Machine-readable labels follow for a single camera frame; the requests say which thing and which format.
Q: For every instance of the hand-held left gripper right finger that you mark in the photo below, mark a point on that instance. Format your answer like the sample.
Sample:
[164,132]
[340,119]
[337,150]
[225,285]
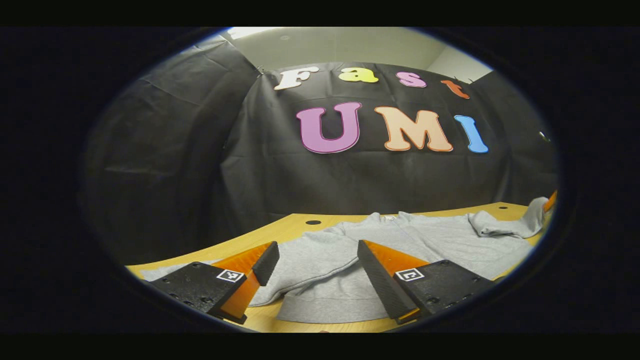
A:
[380,280]

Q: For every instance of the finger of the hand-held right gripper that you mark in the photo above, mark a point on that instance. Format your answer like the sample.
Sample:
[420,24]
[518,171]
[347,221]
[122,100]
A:
[551,201]

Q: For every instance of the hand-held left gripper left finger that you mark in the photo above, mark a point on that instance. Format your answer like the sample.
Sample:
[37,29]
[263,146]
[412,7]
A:
[265,262]

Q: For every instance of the grey sweatshirt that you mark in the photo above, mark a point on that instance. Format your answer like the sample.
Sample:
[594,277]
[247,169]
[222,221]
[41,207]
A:
[325,250]

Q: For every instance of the black backdrop cloth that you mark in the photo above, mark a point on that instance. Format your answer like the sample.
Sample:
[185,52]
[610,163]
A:
[280,175]

